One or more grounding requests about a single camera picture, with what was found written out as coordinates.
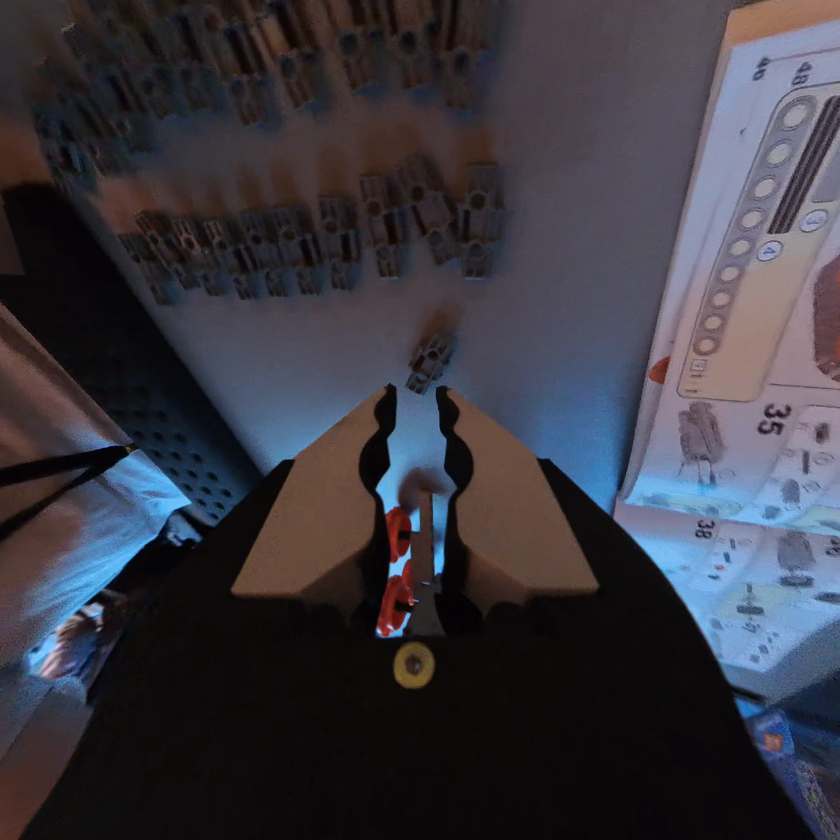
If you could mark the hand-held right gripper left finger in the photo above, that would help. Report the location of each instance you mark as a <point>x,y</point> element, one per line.
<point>308,525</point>

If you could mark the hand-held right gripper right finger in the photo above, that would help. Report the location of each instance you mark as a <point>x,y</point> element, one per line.
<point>518,525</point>

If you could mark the grey plastic track link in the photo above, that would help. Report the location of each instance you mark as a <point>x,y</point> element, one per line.
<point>430,367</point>

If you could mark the grey desk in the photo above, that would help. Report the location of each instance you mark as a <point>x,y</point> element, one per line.
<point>577,197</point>

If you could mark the orange wheel toy assembly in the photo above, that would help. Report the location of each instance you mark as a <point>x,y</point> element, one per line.
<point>396,533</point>

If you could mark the black perforated mat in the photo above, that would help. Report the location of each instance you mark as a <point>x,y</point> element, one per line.
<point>164,407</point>

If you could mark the open instruction booklet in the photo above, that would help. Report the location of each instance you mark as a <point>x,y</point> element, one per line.
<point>754,426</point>

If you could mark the orange and grey object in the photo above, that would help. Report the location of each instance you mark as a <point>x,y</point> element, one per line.
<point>65,640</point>

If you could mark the rows of grey track links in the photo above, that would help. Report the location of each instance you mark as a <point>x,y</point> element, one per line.
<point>394,216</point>

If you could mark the blue toy box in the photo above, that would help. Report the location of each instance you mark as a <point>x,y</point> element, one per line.
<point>787,754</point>

